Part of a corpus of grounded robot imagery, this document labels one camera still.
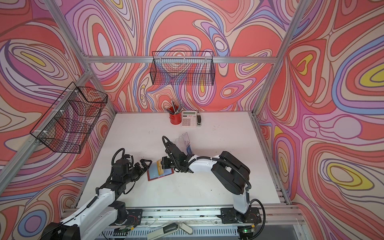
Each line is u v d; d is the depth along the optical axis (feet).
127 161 2.41
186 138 3.09
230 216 2.41
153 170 2.88
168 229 2.18
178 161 2.26
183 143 3.07
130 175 2.34
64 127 2.37
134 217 2.37
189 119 3.70
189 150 2.89
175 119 3.59
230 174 1.60
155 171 2.88
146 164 2.55
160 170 2.83
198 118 3.62
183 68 3.22
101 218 1.83
